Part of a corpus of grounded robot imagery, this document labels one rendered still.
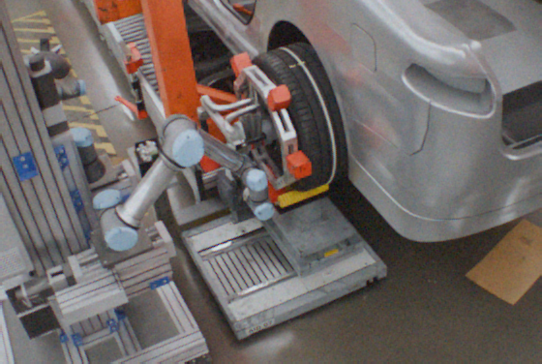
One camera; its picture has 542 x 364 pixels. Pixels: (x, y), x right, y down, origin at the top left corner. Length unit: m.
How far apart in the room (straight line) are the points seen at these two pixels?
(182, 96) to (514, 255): 1.91
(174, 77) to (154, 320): 1.16
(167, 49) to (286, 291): 1.30
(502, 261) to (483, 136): 1.49
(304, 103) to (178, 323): 1.15
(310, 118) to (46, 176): 1.09
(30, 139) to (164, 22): 0.97
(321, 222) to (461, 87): 1.45
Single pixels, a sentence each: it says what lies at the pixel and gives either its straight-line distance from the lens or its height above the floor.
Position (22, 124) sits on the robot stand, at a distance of 2.60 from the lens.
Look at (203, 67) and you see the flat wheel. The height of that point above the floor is 0.50.
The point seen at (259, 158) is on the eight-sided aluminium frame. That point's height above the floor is 0.62.
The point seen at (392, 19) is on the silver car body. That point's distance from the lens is 2.31.
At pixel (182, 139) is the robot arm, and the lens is 2.40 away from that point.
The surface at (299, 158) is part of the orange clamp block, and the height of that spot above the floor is 0.88.
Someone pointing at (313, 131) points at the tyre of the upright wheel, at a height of 0.98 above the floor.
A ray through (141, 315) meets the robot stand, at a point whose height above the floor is 0.21.
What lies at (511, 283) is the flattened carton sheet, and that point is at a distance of 3.64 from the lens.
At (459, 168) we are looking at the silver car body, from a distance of 2.40.
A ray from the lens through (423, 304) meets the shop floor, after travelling 3.50.
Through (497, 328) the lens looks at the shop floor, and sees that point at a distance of 3.44.
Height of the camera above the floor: 2.68
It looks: 38 degrees down
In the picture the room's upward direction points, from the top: 7 degrees counter-clockwise
